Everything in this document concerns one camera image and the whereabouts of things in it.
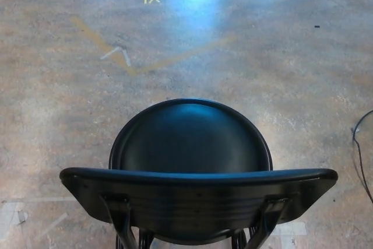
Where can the black chair backrest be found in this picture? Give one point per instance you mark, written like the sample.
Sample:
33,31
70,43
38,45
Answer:
189,202

